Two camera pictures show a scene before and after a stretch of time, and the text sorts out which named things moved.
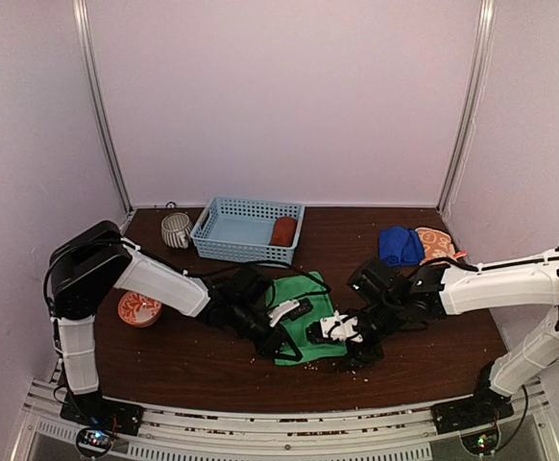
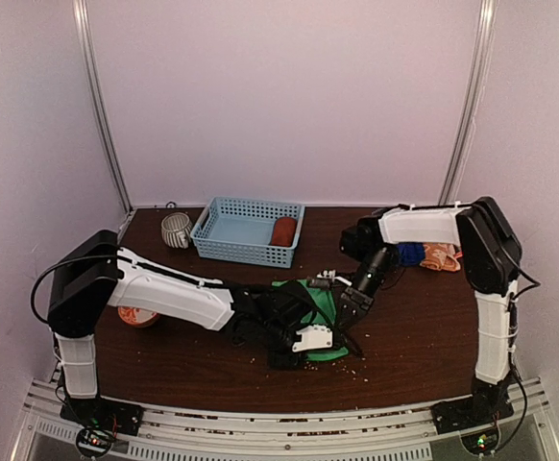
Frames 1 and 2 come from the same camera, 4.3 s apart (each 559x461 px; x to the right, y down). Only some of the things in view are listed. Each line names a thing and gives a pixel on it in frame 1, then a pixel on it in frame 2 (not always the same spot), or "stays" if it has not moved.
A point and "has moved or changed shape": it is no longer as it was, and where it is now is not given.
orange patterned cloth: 438,244 stays
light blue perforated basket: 242,230 stays
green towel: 302,286 has moved or changed shape
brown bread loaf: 283,232 stays
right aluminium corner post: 472,99 stays
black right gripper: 358,357 → 356,301
